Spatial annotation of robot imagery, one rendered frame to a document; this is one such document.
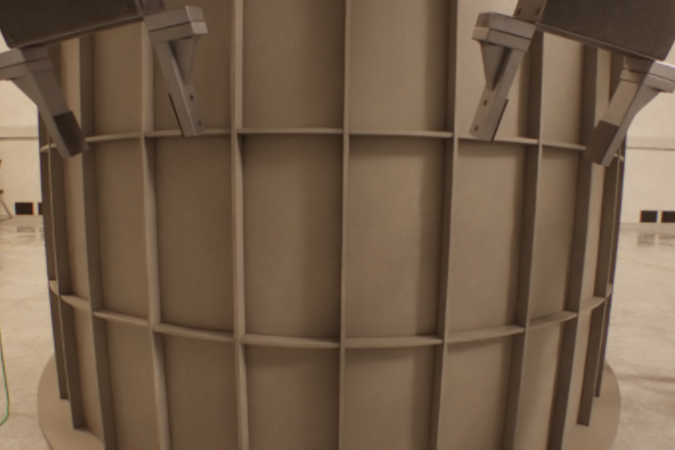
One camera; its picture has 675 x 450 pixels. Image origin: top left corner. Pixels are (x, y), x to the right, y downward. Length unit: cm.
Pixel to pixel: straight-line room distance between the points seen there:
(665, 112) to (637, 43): 872
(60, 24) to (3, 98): 848
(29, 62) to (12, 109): 829
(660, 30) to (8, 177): 869
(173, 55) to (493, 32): 26
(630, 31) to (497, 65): 11
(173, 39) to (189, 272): 51
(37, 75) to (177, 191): 39
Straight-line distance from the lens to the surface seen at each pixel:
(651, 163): 886
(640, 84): 44
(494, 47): 36
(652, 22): 41
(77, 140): 44
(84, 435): 126
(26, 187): 848
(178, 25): 34
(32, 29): 40
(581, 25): 37
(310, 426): 81
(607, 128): 44
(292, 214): 66
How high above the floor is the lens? 69
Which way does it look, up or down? 6 degrees down
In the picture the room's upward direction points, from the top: 1 degrees clockwise
